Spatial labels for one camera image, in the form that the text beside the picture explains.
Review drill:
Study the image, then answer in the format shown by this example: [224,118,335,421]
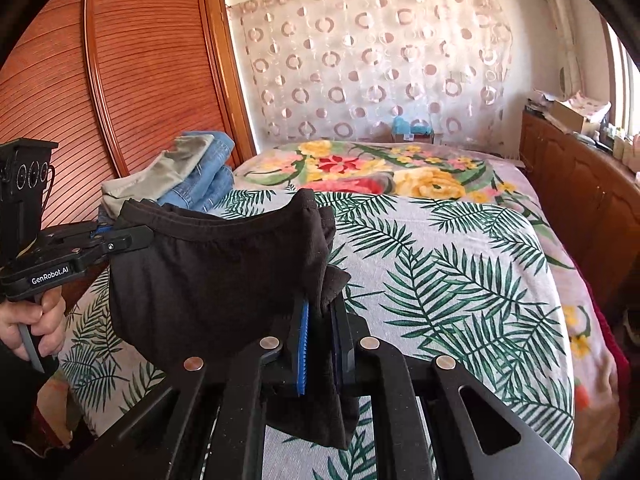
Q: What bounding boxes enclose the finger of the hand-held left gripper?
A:
[44,219,115,242]
[62,224,154,272]

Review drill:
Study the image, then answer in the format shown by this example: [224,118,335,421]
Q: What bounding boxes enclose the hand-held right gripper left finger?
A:
[65,300,311,480]

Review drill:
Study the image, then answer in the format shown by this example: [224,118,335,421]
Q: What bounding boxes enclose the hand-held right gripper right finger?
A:
[332,300,585,480]

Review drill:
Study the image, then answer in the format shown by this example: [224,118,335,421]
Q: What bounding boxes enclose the black pants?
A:
[107,187,362,452]

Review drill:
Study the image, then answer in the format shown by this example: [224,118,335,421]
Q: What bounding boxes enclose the folded khaki pants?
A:
[100,135,217,207]

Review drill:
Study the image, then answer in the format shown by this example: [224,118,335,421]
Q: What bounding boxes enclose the person's left hand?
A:
[0,299,67,362]

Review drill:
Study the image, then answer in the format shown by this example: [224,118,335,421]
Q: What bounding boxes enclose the folded blue jeans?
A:
[156,131,237,215]

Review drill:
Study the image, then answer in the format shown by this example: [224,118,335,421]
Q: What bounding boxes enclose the palm leaf bedsheet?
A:
[59,186,577,480]

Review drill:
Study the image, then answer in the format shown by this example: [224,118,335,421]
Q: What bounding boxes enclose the wooden wardrobe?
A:
[0,0,257,233]

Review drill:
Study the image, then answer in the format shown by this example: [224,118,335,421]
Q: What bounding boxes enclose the floral blanket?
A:
[232,139,627,463]

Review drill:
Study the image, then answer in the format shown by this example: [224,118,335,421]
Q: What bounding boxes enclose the blue packet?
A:
[390,116,435,145]

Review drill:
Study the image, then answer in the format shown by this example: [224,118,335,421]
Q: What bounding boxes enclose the dark red cloth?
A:
[582,270,632,391]

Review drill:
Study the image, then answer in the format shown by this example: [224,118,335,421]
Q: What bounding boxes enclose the wooden cabinet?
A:
[519,109,640,323]

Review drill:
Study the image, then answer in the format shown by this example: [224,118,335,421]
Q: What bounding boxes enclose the circle patterned curtain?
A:
[227,0,517,145]

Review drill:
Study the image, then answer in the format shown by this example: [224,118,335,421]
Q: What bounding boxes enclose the cardboard box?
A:
[549,100,602,134]

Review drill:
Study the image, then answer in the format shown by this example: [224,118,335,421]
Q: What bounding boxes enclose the floral printed paper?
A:
[570,90,613,117]

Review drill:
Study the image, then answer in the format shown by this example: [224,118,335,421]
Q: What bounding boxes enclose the window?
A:
[599,10,640,133]

